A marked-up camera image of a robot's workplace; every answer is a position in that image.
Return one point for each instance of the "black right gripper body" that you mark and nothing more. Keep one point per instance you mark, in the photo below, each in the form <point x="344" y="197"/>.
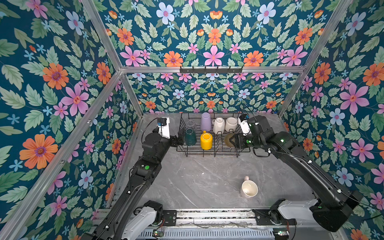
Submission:
<point x="241" y="141"/>

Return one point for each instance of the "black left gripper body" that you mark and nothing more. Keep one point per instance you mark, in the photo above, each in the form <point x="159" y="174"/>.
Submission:
<point x="175" y="143"/>

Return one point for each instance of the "olive glass cup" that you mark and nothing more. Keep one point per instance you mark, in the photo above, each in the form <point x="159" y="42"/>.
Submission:
<point x="228" y="141"/>

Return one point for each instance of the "green mug white inside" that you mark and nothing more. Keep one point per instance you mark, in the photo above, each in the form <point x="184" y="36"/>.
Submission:
<point x="190" y="137"/>

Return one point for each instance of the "white faceted mug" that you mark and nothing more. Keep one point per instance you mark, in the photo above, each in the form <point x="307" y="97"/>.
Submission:
<point x="218" y="126"/>

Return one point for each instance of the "yellow mug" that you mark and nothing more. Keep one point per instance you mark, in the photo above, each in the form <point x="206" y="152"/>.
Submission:
<point x="206" y="141"/>

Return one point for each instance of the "lilac plastic cup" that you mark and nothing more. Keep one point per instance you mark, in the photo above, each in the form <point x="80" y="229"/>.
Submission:
<point x="206" y="122"/>

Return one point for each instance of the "pink mug white inside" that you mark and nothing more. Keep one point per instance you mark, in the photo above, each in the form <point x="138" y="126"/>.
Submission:
<point x="249" y="189"/>

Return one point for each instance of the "clear glass cup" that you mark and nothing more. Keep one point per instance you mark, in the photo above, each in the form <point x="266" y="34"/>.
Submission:
<point x="191" y="124"/>

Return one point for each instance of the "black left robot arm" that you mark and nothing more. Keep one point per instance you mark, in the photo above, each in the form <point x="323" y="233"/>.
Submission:
<point x="118" y="225"/>

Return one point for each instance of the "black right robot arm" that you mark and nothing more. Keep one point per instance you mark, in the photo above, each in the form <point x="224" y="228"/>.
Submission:
<point x="333" y="203"/>

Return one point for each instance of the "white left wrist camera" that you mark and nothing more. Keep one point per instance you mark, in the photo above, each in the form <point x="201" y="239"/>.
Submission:
<point x="164" y="127"/>

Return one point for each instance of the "black wire dish rack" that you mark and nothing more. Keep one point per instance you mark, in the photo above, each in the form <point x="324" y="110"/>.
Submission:
<point x="218" y="149"/>

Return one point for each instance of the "black hook rail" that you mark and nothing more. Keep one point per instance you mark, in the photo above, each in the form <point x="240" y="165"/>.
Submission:
<point x="210" y="70"/>

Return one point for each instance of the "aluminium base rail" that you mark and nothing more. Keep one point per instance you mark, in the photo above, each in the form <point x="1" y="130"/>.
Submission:
<point x="213" y="218"/>

